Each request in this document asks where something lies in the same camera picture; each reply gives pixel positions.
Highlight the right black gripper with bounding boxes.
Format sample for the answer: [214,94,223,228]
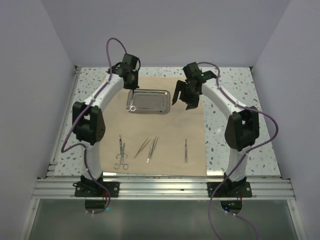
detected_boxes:
[173,80,201,111]

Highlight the steel ring-handled clamp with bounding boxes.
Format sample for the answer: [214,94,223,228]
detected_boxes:
[126,89,137,112]

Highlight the steel scalpel handle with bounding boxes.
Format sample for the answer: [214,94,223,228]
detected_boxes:
[184,139,188,165]

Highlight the steel tweezers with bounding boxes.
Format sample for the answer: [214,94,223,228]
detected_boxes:
[152,136,159,153]
[146,140,155,164]
[134,137,150,158]

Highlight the beige surgical wrap cloth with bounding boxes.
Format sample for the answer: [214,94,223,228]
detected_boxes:
[99,89,207,177]

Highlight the steel surgical scissors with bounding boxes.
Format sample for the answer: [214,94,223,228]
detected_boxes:
[116,135,128,160]

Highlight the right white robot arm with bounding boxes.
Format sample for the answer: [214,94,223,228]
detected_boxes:
[172,62,260,197]

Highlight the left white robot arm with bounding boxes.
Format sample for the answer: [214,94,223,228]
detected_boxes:
[72,53,141,197]

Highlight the stainless steel instrument tray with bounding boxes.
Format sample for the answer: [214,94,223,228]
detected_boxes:
[130,89,171,114]

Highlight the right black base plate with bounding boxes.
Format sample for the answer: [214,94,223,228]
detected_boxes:
[206,181,253,198]

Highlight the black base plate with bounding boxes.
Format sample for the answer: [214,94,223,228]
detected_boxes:
[72,181,120,198]
[206,181,253,198]

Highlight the aluminium mounting rail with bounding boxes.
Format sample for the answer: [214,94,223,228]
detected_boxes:
[31,175,296,200]

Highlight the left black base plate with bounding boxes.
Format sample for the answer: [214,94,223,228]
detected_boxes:
[72,181,120,198]

